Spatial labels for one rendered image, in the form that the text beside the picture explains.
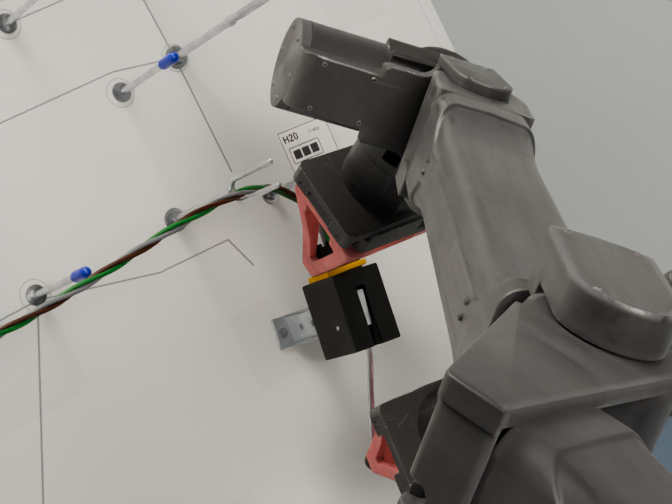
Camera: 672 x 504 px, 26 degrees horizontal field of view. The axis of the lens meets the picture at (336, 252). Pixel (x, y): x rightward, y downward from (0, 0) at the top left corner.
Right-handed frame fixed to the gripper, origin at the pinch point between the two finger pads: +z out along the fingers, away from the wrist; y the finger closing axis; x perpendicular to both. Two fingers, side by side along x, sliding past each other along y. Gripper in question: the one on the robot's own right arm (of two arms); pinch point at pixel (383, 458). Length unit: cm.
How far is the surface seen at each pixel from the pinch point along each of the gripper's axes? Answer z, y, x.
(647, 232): 89, -131, -19
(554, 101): 94, -128, -48
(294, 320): 2.2, 1.1, -11.9
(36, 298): 1.6, 20.1, -18.7
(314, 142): 1.5, -6.5, -24.7
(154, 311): 2.7, 11.5, -15.7
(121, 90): -0.2, 8.9, -31.4
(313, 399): 4.3, 0.9, -6.1
